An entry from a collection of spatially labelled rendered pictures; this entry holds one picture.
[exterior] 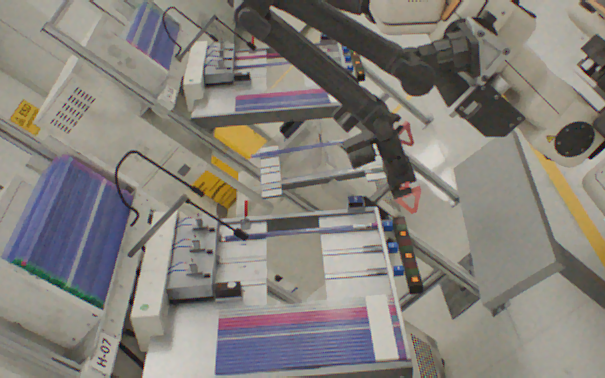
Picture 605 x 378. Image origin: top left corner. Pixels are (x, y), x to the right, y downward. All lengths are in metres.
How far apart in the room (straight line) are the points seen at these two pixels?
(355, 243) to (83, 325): 0.87
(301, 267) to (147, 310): 1.64
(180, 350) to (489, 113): 1.03
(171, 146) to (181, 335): 1.29
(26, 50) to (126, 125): 2.22
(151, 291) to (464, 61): 1.09
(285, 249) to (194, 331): 1.49
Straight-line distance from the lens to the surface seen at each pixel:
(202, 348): 1.94
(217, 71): 3.27
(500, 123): 1.76
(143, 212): 2.29
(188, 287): 2.04
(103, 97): 3.02
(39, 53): 5.17
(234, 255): 2.21
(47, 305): 1.86
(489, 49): 1.54
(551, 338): 2.58
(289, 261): 3.47
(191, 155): 3.10
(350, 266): 2.12
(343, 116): 1.93
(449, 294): 2.99
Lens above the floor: 1.89
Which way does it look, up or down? 24 degrees down
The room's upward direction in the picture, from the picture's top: 55 degrees counter-clockwise
